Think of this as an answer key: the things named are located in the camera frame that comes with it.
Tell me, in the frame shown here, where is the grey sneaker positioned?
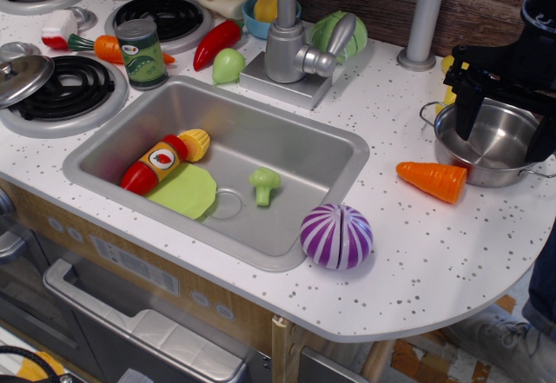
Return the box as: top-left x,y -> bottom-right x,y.
442,305 -> 555,382

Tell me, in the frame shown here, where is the orange toy squash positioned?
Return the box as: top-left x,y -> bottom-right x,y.
254,0 -> 278,23

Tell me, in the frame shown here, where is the blue jeans leg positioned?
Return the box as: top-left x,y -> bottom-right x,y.
522,241 -> 555,340

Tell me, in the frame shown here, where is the yellow toy banana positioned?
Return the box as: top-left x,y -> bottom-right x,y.
435,54 -> 470,116

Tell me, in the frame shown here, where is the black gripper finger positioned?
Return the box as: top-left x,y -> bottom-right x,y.
454,82 -> 485,141
524,103 -> 555,162

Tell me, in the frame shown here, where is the green toy broccoli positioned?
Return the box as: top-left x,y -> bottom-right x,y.
248,167 -> 281,207

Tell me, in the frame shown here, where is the green toy cabbage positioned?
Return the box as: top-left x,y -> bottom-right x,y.
308,10 -> 368,63

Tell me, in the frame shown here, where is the red white toy radish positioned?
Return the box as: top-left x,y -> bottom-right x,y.
41,10 -> 78,50

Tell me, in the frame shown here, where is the front left stove burner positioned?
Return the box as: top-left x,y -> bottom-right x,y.
1,56 -> 128,139

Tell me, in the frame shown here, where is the orange toy carrot with stem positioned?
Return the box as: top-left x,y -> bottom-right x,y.
67,33 -> 176,65

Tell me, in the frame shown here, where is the light green toy pear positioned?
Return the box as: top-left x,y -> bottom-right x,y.
212,48 -> 246,85

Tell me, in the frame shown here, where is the grey stove knob centre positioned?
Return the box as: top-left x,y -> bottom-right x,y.
68,6 -> 97,32

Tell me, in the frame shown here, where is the yellow object with black cable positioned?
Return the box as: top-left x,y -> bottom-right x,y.
1,346 -> 76,383

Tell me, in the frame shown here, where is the silver toy faucet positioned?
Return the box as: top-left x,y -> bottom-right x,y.
240,0 -> 357,110

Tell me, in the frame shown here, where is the orange toy carrot piece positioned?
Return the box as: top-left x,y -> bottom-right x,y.
395,162 -> 467,204

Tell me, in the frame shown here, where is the red toy chili pepper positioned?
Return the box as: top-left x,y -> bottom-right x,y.
193,19 -> 243,71

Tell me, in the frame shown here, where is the grey stove knob left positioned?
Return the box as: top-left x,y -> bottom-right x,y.
0,42 -> 41,63

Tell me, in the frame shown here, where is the silver pot lid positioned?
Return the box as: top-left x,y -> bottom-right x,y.
1,55 -> 55,109

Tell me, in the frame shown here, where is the grey toy oven door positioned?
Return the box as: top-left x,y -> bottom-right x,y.
43,259 -> 258,382

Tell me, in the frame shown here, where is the green toy peas can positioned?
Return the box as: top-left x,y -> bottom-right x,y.
115,19 -> 169,90

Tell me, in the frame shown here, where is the back right stove burner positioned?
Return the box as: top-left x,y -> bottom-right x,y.
104,0 -> 214,56

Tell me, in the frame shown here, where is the blue toy bowl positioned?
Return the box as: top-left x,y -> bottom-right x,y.
241,0 -> 302,40

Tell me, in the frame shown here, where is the red yellow ketchup bottle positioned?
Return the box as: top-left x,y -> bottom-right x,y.
120,135 -> 189,195

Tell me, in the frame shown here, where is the grey support pole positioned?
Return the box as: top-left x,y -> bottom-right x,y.
397,0 -> 442,72

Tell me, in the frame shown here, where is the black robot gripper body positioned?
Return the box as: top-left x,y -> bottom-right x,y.
444,37 -> 555,94

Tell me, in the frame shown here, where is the stainless steel pot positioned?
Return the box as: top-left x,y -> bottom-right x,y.
420,99 -> 555,188

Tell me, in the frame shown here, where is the purple striped toy onion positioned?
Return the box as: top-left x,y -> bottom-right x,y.
300,203 -> 374,270

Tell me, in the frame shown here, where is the grey toy sink basin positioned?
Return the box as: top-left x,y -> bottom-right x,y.
63,76 -> 369,271

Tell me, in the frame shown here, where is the green toy lettuce leaf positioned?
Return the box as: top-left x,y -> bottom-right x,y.
145,163 -> 217,219

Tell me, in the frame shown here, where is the yellow toy corn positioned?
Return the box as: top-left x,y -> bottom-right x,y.
178,129 -> 210,162

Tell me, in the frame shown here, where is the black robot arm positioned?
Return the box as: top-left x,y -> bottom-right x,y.
444,0 -> 555,162

